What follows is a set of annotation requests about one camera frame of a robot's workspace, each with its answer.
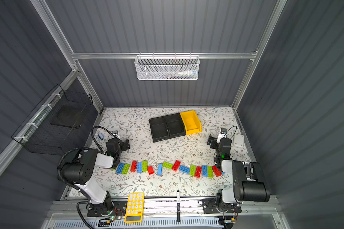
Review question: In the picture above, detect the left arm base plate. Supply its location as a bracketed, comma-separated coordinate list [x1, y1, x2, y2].
[86, 200, 128, 217]

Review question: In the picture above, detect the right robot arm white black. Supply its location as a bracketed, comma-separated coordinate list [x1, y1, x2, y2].
[203, 135, 270, 214]

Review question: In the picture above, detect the black bin middle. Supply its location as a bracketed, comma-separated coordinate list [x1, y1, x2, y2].
[165, 113, 186, 138]

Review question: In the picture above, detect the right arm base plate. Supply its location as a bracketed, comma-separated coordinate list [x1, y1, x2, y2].
[198, 198, 242, 214]

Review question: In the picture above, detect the white wire basket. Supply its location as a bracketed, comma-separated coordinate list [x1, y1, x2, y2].
[134, 56, 200, 81]

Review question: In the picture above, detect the black bin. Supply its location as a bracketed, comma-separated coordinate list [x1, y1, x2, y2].
[165, 113, 186, 138]
[149, 116, 170, 143]

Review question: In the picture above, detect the small blue grey clip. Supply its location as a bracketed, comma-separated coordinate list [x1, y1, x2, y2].
[96, 133, 104, 140]

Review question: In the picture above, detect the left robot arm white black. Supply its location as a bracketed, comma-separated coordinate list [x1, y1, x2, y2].
[57, 126, 130, 216]

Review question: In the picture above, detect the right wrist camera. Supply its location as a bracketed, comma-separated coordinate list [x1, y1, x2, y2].
[219, 128, 228, 137]

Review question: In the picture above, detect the black marker pen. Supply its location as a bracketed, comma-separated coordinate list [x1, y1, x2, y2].
[176, 190, 181, 222]

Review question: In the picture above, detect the yellow calculator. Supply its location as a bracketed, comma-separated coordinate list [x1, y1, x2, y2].
[124, 192, 145, 223]

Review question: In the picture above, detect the black bin left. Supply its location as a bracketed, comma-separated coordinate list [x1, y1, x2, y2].
[149, 116, 170, 143]

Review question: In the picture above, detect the floral table mat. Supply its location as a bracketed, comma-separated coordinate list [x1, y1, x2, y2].
[93, 107, 240, 197]

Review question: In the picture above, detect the black wire basket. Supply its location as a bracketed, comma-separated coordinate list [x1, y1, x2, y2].
[11, 87, 97, 156]

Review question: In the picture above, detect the thin blue lego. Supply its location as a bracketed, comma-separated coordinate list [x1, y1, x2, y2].
[157, 164, 162, 176]

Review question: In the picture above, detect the yellow bin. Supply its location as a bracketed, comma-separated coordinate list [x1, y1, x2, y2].
[180, 110, 202, 135]

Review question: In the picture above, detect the white tube in basket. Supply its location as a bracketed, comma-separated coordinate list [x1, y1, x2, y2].
[177, 70, 198, 77]

